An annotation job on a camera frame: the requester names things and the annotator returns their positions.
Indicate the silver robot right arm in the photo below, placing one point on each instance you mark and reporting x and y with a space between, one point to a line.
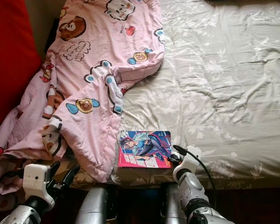
191 191

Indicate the silver robot leg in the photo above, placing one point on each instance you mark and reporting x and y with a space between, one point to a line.
172 210
93 207

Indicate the grey floral bedsheet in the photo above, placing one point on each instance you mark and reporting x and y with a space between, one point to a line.
219 93

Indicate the colourful comic book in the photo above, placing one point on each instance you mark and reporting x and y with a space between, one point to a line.
144 149

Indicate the silver robot left leg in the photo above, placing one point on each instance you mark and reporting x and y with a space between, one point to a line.
93 207

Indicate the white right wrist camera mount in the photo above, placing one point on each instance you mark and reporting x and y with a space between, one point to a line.
189 161

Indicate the pink cartoon blanket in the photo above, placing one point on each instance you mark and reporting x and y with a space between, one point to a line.
98 70

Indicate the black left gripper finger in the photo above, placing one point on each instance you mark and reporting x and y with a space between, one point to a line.
71 176
55 169

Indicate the silver robot right leg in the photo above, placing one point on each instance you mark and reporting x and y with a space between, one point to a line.
172 210

